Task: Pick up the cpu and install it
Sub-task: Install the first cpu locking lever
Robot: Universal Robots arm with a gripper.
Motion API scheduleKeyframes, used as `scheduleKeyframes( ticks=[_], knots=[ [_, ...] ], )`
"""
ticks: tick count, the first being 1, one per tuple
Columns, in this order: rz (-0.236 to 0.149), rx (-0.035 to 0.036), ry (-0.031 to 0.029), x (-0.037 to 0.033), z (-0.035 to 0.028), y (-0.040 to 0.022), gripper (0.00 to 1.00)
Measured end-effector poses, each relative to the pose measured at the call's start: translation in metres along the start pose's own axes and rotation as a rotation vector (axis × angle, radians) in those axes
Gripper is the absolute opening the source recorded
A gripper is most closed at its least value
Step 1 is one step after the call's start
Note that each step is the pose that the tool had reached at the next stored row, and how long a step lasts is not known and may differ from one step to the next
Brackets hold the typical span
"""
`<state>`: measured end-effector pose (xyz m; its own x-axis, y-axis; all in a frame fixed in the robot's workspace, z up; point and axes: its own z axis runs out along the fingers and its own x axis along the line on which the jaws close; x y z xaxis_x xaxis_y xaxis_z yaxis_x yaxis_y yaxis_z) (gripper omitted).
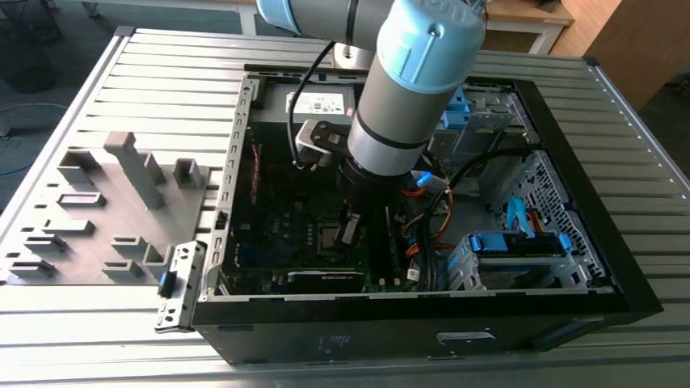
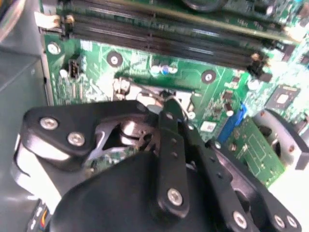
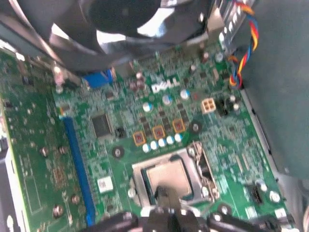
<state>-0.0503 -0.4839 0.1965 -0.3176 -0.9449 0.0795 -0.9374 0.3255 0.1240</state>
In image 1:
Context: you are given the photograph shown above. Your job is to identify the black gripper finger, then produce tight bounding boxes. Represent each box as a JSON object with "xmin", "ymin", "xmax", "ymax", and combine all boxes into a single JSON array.
[{"xmin": 338, "ymin": 204, "xmax": 376, "ymax": 246}]

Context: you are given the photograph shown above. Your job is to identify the silver CPU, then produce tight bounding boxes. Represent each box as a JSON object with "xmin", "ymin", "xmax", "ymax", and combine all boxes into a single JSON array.
[{"xmin": 320, "ymin": 226, "xmax": 345, "ymax": 255}]

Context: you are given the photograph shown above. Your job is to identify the black CPU socket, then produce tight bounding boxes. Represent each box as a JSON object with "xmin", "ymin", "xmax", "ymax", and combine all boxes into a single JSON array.
[{"xmin": 313, "ymin": 221, "xmax": 353, "ymax": 261}]

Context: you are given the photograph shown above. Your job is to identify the black RAM slot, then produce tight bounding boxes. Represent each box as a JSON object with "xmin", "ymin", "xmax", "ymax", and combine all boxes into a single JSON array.
[
  {"xmin": 372, "ymin": 208, "xmax": 390, "ymax": 286},
  {"xmin": 377, "ymin": 206, "xmax": 397, "ymax": 286},
  {"xmin": 366, "ymin": 209, "xmax": 384, "ymax": 286}
]

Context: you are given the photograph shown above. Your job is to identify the green RAM stick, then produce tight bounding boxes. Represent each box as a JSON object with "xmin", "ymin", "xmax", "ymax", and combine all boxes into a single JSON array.
[{"xmin": 382, "ymin": 205, "xmax": 404, "ymax": 286}]

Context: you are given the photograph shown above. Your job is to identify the green motherboard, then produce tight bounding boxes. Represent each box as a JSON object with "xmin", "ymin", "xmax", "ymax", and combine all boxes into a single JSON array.
[{"xmin": 221, "ymin": 141, "xmax": 423, "ymax": 294}]

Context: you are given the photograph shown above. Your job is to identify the black graphics card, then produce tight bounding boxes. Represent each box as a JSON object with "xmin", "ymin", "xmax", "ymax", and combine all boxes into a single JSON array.
[{"xmin": 284, "ymin": 268, "xmax": 366, "ymax": 294}]

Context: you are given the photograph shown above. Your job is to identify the grey power supply unit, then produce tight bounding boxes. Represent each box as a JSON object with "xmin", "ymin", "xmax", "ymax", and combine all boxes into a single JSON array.
[{"xmin": 249, "ymin": 84, "xmax": 361, "ymax": 181}]

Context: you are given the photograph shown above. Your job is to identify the tall silver drive cage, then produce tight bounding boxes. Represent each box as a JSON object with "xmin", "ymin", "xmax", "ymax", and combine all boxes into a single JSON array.
[{"xmin": 428, "ymin": 82, "xmax": 541, "ymax": 181}]

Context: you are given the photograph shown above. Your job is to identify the blue empty disk carrier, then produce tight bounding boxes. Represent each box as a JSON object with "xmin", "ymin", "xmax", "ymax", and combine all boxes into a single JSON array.
[{"xmin": 440, "ymin": 86, "xmax": 471, "ymax": 130}]

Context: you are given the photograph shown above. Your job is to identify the hard disk in blue carrier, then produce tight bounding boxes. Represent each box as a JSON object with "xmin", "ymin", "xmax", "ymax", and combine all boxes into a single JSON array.
[{"xmin": 467, "ymin": 230, "xmax": 572, "ymax": 258}]

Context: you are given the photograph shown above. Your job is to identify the black PC case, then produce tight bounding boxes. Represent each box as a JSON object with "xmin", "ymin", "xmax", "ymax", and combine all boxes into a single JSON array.
[{"xmin": 188, "ymin": 63, "xmax": 664, "ymax": 366}]

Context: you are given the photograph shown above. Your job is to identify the low silver disk bay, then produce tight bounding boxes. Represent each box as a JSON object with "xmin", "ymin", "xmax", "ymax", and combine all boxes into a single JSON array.
[{"xmin": 437, "ymin": 236, "xmax": 613, "ymax": 293}]

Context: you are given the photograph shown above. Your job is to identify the blue latch clip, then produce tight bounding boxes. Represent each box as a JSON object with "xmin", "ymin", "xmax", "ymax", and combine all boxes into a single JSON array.
[{"xmin": 156, "ymin": 271, "xmax": 178, "ymax": 300}]

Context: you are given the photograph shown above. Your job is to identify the grey parts rack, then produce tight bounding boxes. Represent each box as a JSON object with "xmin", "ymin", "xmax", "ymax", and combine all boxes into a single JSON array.
[{"xmin": 0, "ymin": 131, "xmax": 226, "ymax": 287}]

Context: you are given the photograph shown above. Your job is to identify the wooden cabinet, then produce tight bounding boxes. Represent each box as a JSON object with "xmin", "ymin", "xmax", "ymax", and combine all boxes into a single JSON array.
[{"xmin": 548, "ymin": 0, "xmax": 690, "ymax": 111}]

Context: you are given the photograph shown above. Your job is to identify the black office chair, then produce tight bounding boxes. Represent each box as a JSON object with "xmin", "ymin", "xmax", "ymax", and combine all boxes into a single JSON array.
[{"xmin": 0, "ymin": 0, "xmax": 63, "ymax": 93}]

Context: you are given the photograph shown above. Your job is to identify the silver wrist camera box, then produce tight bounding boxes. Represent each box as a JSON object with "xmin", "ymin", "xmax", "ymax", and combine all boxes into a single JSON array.
[
  {"xmin": 293, "ymin": 118, "xmax": 352, "ymax": 169},
  {"xmin": 406, "ymin": 170, "xmax": 451, "ymax": 192}
]

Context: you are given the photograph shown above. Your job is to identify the orange wire bundle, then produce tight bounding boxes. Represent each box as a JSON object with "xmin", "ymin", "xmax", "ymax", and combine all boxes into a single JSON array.
[{"xmin": 401, "ymin": 188, "xmax": 459, "ymax": 262}]

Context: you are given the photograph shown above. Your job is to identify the thick black cable bundle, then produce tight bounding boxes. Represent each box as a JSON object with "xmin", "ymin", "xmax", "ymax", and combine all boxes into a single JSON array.
[{"xmin": 416, "ymin": 147, "xmax": 540, "ymax": 293}]

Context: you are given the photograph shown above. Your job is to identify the red twisted wire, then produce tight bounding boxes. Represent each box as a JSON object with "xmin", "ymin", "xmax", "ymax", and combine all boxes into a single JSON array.
[{"xmin": 249, "ymin": 143, "xmax": 265, "ymax": 227}]

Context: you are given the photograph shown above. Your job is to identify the black camera cable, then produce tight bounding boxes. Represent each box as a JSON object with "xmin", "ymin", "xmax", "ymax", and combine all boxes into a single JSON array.
[{"xmin": 288, "ymin": 40, "xmax": 336, "ymax": 167}]

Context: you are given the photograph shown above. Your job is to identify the light blue data wire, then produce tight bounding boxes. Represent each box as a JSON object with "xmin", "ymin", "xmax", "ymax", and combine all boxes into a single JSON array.
[{"xmin": 504, "ymin": 196, "xmax": 541, "ymax": 240}]

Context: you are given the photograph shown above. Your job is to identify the red orange power wires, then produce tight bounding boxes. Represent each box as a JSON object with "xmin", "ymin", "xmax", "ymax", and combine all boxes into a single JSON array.
[{"xmin": 524, "ymin": 208, "xmax": 551, "ymax": 234}]

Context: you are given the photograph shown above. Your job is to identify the metal card retention bracket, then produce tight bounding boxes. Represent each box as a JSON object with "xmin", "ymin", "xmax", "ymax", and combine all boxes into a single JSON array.
[{"xmin": 153, "ymin": 239, "xmax": 209, "ymax": 334}]

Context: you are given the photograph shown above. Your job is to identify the wooden desk white frame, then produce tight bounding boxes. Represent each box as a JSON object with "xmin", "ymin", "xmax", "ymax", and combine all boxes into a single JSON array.
[{"xmin": 80, "ymin": 0, "xmax": 575, "ymax": 56}]

